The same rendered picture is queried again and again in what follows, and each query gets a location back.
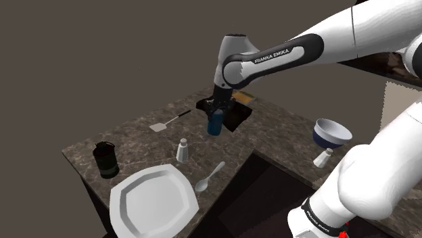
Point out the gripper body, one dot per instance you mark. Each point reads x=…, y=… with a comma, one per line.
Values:
x=220, y=99

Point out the blue bottle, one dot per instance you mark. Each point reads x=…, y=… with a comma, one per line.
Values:
x=215, y=124

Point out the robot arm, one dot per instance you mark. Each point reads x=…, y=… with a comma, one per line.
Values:
x=362, y=184

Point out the yellow sponge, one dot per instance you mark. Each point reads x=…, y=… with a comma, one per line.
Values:
x=243, y=96

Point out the white salt shaker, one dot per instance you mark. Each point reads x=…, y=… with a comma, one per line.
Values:
x=182, y=151
x=323, y=159

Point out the white spoon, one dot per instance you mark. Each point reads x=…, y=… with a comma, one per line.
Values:
x=207, y=179

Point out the white and blue bowl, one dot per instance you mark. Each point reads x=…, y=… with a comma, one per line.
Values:
x=330, y=133

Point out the white octagonal plate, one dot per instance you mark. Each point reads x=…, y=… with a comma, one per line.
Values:
x=153, y=202

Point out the dark canister with lid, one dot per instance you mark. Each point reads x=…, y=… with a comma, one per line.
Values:
x=105, y=160

